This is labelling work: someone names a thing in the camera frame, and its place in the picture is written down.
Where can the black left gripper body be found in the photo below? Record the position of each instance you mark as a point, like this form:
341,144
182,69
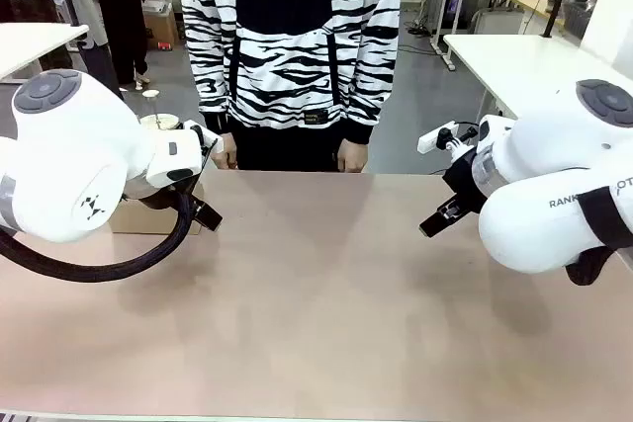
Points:
148,197

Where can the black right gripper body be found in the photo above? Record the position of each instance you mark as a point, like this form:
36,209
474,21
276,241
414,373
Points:
465,180

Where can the person's left forearm zebra sleeve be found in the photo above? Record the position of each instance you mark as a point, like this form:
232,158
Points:
371,96

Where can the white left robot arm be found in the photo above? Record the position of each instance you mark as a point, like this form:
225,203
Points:
74,145

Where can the person's right forearm zebra sleeve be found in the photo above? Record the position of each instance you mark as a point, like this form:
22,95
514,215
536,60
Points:
210,81

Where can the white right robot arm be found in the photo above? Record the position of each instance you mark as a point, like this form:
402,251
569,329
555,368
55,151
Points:
544,155

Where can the brown cardboard cup carrier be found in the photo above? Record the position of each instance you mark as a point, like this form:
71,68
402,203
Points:
148,222

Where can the small white cup with lid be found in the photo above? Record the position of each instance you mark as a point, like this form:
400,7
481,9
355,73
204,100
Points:
160,121

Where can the person's right hand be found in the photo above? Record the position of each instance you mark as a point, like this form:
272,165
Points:
228,155

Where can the person's left hand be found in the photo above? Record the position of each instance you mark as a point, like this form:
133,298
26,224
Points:
353,157

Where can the long white work table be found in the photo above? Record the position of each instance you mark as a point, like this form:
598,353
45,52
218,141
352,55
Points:
519,61

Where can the brown cardboard box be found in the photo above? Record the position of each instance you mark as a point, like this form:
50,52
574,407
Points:
160,29

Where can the person in zebra striped hoodie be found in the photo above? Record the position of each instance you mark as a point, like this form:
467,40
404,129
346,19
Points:
287,61

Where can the bystander blue top black trousers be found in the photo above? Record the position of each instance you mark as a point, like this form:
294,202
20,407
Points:
118,12

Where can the small white side table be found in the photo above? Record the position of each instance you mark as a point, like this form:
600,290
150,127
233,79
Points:
29,44

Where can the white wrist camera with mount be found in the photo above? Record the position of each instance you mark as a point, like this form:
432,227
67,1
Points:
432,141

